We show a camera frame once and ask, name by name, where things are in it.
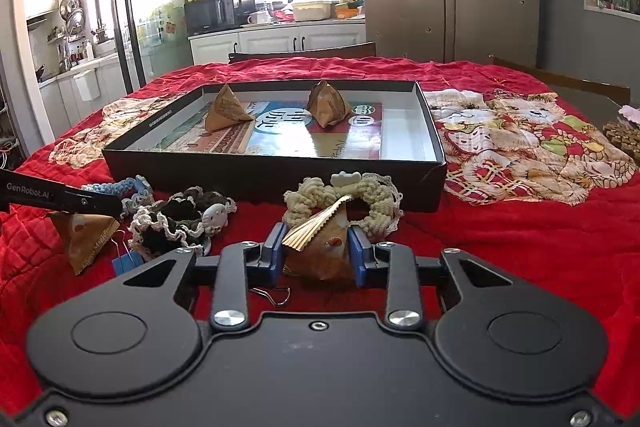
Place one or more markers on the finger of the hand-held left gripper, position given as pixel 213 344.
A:
pixel 97 206

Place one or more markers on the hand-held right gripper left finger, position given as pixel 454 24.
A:
pixel 272 257

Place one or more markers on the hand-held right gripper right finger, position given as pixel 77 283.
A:
pixel 357 257

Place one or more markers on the brown triangular paper packet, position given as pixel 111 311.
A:
pixel 327 104
pixel 87 239
pixel 327 252
pixel 227 112

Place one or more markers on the blue crochet scrunchie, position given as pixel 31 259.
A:
pixel 132 189

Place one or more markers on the blue binder clip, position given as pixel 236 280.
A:
pixel 127 266

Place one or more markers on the black white lace scrunchie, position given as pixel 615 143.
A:
pixel 162 234

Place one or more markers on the black shallow cardboard box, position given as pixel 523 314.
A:
pixel 270 177

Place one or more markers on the beige braided scrunchie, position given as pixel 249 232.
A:
pixel 372 207

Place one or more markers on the white hanging bin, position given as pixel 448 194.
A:
pixel 88 85

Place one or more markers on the printed sheet in box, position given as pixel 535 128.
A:
pixel 280 134

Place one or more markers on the metal pot lid rack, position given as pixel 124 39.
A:
pixel 71 14

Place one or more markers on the wooden chair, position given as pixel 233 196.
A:
pixel 305 51
pixel 570 82

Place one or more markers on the white kitchen cabinet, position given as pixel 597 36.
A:
pixel 275 39

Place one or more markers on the black microwave oven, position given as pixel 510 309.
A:
pixel 210 14

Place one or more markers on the white mug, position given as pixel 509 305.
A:
pixel 259 18

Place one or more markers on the white plastic tub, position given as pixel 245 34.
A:
pixel 311 11

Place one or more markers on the brown woven item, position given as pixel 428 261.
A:
pixel 622 142

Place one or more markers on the pink cloth item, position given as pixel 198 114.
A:
pixel 631 113

